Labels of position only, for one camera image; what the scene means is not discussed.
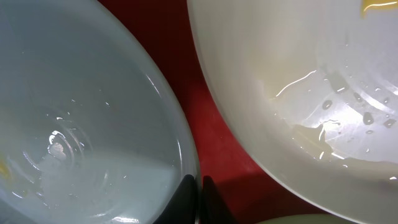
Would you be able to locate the white plate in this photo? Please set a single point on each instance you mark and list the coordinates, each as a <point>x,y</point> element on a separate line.
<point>309,89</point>

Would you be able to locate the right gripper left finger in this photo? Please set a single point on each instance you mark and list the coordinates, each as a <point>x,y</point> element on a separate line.
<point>182,207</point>

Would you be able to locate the light blue plate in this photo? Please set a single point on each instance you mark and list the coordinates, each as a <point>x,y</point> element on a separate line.
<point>91,132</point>

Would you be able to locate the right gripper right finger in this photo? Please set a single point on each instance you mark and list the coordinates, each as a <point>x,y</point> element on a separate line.
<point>213,209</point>

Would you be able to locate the red plastic tray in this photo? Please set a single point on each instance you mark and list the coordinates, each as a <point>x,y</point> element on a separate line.
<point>163,29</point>

